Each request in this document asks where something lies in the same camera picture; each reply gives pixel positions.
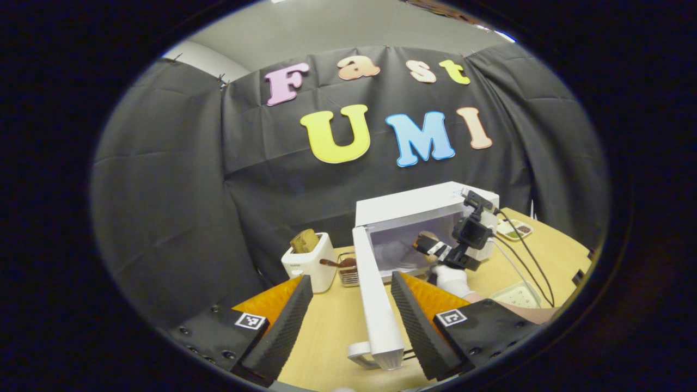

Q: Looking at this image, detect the white toaster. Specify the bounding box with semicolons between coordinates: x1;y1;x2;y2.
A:
281;232;339;293

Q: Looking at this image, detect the pale green square tray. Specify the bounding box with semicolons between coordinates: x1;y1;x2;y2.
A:
489;281;542;309

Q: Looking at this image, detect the white divided dish of beans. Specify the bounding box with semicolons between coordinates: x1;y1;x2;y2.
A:
497;219;534;242

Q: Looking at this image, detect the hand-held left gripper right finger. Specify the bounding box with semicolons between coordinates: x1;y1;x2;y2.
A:
391;271;545;382

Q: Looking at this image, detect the white microwave oven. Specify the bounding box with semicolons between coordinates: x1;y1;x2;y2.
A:
347;181;500;371

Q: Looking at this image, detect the brown bread slice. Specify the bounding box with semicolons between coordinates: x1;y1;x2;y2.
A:
289;228;320;254

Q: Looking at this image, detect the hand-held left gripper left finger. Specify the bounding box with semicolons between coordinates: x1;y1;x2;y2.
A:
163;275;314;388

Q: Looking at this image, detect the black cable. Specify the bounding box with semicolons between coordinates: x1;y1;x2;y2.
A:
493;237;545;307
493;210;556;308

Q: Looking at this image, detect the clear glass container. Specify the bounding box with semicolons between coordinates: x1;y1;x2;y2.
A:
337;252;361;287

